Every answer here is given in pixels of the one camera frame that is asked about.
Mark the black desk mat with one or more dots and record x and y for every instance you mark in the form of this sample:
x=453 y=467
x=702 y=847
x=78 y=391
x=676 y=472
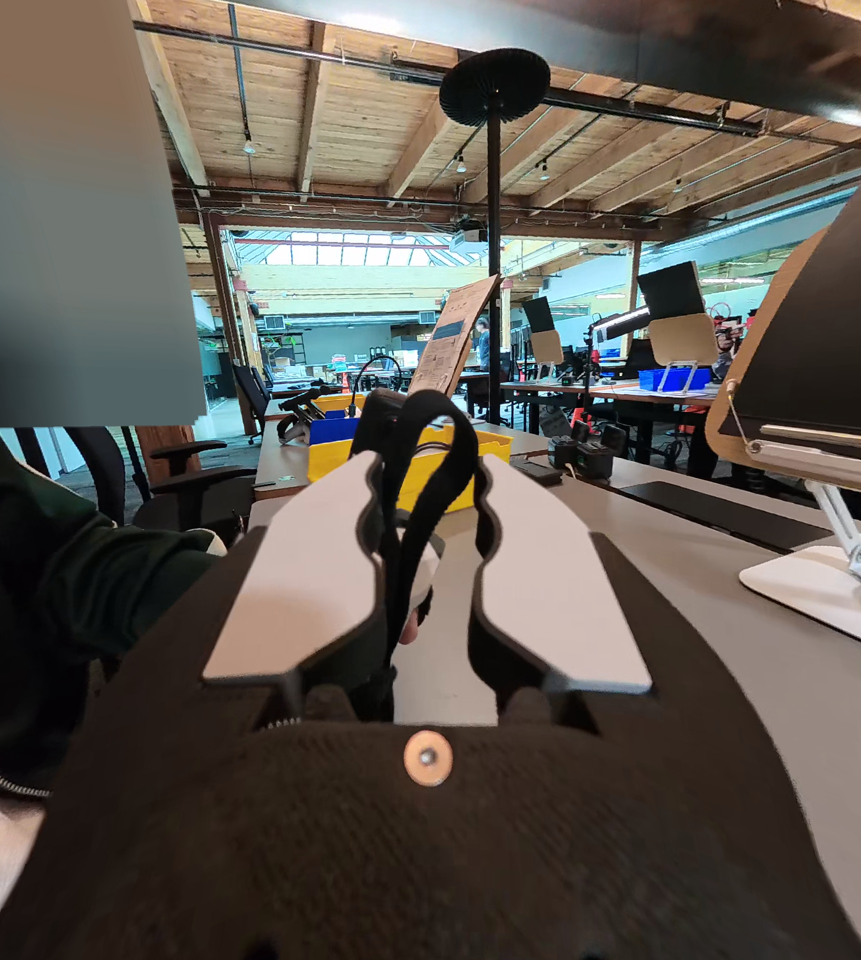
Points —
x=723 y=514

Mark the cardboard sign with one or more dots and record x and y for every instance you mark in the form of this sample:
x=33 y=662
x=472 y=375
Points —
x=453 y=337

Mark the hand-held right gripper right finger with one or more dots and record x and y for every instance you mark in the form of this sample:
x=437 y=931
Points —
x=550 y=592

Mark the yellow plastic bin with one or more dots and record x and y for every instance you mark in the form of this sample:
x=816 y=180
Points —
x=430 y=480

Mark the black white headset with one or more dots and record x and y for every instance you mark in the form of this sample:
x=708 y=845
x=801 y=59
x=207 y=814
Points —
x=299 y=412

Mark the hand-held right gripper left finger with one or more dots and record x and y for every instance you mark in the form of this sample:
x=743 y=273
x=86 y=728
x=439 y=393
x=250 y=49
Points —
x=303 y=577

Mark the wooden top desk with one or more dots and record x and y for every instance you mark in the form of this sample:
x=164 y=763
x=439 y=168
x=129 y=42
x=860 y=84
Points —
x=550 y=388

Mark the person's left hand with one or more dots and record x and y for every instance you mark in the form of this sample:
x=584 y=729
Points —
x=409 y=630

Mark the black office chair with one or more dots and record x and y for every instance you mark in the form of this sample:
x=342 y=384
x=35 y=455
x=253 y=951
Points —
x=250 y=397
x=190 y=495
x=93 y=465

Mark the white ceiling projector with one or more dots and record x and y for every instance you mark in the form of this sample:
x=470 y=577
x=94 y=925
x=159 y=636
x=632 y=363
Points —
x=468 y=240

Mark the black flat device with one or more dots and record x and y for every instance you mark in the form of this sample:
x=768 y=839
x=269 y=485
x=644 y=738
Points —
x=539 y=471

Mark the white light bar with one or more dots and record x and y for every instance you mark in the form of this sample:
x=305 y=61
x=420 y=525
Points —
x=622 y=322

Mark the black battery charger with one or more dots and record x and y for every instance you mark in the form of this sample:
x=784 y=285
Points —
x=563 y=454
x=601 y=454

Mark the black floor lamp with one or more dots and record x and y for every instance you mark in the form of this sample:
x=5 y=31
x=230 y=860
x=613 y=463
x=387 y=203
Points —
x=494 y=82

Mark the blue plastic bin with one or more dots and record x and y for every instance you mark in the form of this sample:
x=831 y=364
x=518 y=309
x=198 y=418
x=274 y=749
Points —
x=674 y=379
x=329 y=431

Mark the grey desk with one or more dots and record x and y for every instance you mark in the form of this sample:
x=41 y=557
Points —
x=700 y=622

